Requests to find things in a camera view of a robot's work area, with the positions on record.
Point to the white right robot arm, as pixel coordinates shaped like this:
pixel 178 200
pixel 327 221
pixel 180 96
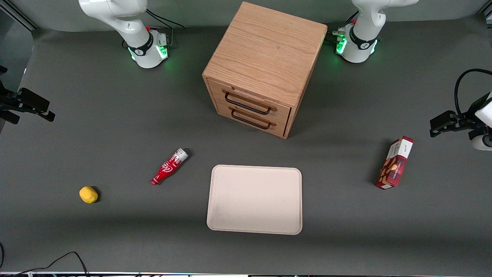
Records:
pixel 127 23

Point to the aluminium frame profile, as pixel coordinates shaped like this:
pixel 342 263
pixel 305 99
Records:
pixel 19 15

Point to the wooden drawer cabinet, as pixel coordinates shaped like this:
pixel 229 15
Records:
pixel 269 46

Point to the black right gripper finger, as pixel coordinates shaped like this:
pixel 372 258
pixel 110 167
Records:
pixel 34 100
pixel 47 116

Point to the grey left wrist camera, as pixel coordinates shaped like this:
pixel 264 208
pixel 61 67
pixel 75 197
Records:
pixel 483 143

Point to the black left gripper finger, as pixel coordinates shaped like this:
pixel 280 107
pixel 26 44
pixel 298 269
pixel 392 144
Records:
pixel 434 133
pixel 442 120

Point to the beige rectangular tray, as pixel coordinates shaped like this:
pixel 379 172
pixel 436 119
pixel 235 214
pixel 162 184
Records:
pixel 254 200

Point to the red cola bottle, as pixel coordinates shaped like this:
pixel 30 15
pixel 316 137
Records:
pixel 169 166

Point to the yellow lemon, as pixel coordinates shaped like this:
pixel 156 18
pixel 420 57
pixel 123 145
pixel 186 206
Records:
pixel 88 194

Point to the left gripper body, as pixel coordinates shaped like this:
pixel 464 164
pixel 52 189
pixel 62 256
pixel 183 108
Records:
pixel 471 114

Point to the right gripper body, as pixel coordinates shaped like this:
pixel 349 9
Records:
pixel 8 102

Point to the red cookie box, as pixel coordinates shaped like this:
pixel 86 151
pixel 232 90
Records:
pixel 396 163

